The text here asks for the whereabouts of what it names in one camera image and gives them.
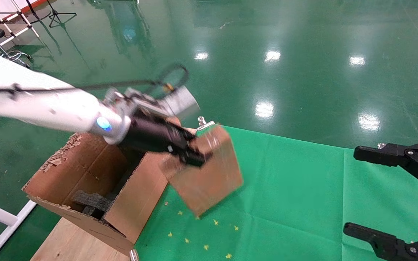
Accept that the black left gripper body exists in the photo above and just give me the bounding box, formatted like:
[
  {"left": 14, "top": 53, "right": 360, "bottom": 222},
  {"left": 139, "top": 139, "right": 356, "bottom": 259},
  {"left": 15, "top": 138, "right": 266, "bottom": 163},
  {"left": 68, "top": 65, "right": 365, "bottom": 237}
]
[{"left": 119, "top": 109, "right": 196, "bottom": 160}]

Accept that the large open cardboard carton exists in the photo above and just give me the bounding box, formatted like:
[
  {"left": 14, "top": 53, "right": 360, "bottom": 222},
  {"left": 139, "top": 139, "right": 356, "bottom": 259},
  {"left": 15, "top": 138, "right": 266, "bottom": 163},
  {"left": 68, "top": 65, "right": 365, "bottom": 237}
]
[{"left": 22, "top": 116, "right": 198, "bottom": 256}]

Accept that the black tripod stand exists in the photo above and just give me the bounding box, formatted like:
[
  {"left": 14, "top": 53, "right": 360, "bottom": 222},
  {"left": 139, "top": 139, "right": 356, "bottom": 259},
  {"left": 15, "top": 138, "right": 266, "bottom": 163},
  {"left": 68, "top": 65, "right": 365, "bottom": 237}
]
[{"left": 46, "top": 0, "right": 77, "bottom": 28}]

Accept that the white tube rack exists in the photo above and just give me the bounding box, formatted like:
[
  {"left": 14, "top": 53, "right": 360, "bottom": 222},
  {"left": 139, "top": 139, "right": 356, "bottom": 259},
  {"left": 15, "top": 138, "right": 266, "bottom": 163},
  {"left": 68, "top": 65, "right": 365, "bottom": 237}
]
[{"left": 0, "top": 0, "right": 40, "bottom": 53}]

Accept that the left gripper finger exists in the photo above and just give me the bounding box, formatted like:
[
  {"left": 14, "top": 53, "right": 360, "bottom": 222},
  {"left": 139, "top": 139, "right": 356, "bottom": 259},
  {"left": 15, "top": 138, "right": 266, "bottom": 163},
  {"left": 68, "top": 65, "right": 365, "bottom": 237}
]
[{"left": 175, "top": 138, "right": 213, "bottom": 168}]

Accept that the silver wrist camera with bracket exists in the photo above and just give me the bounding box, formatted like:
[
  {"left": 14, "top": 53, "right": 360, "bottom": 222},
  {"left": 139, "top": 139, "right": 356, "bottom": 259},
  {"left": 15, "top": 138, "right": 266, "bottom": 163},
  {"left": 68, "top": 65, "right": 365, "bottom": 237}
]
[{"left": 104, "top": 86, "right": 200, "bottom": 120}]

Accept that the black round base stand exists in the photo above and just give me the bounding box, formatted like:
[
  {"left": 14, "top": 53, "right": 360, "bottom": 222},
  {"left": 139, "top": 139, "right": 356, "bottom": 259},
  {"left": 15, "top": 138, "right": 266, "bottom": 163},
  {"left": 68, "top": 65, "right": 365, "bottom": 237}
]
[{"left": 25, "top": 0, "right": 52, "bottom": 23}]

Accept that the green cloth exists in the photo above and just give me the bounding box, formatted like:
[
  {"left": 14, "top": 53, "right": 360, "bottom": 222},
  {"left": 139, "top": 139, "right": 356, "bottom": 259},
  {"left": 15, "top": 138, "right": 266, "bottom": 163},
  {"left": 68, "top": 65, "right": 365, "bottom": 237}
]
[{"left": 135, "top": 125, "right": 418, "bottom": 261}]

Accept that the black foam block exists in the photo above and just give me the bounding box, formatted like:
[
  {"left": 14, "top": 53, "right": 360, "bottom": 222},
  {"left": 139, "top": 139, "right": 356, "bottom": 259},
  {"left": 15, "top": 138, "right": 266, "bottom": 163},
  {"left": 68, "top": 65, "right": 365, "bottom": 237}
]
[{"left": 72, "top": 190, "right": 115, "bottom": 220}]

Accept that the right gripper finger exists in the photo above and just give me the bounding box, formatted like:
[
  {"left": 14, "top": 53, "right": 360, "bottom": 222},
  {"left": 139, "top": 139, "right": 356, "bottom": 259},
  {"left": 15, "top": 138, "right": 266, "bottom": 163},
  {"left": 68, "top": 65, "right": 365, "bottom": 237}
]
[
  {"left": 343, "top": 222, "right": 418, "bottom": 261},
  {"left": 353, "top": 141, "right": 418, "bottom": 194}
]

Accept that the small brown cardboard box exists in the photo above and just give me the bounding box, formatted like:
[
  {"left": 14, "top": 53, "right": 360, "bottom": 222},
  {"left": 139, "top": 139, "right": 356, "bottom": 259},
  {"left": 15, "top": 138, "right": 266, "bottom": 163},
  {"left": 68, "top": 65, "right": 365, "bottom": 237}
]
[{"left": 160, "top": 125, "right": 244, "bottom": 217}]

